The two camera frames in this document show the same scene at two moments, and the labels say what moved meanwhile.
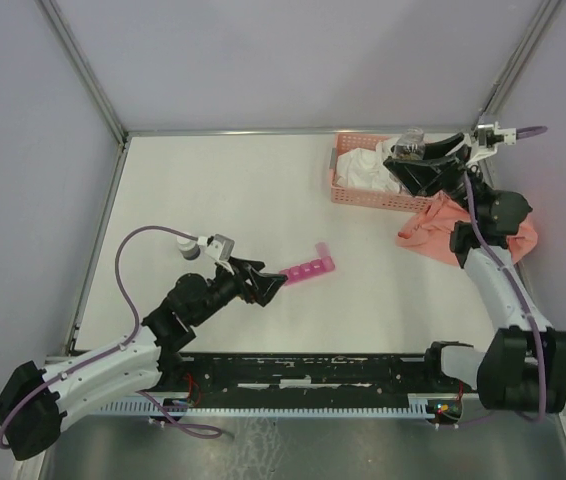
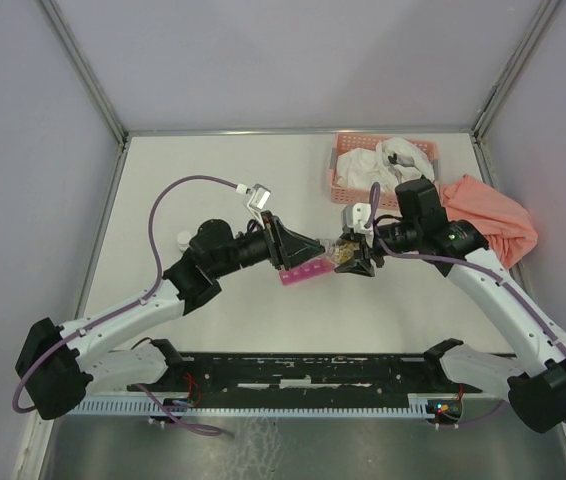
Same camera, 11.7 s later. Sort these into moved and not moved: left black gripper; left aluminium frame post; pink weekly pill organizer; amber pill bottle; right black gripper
Moved: left black gripper; amber pill bottle; right black gripper
Not moved: pink weekly pill organizer; left aluminium frame post
